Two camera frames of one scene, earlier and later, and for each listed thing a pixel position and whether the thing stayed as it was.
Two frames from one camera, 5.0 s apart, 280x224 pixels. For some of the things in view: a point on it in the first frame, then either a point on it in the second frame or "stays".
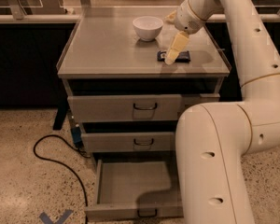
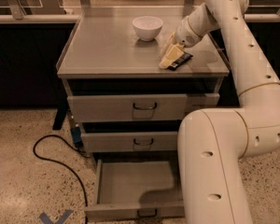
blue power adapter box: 77,134 stays
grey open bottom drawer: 135,190 stays
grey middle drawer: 129,142 stays
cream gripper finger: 171,18 → 166,45
